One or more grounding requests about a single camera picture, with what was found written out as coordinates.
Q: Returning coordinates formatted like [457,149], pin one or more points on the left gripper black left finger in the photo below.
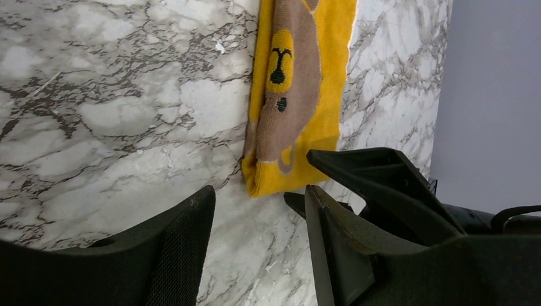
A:
[157,262]

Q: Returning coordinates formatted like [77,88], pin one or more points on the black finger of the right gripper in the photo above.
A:
[316,205]

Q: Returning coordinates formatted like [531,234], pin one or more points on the yellow towel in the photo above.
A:
[299,74]

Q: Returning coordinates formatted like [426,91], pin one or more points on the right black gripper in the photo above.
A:
[399,200]

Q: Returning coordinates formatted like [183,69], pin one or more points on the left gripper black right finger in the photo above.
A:
[357,263]

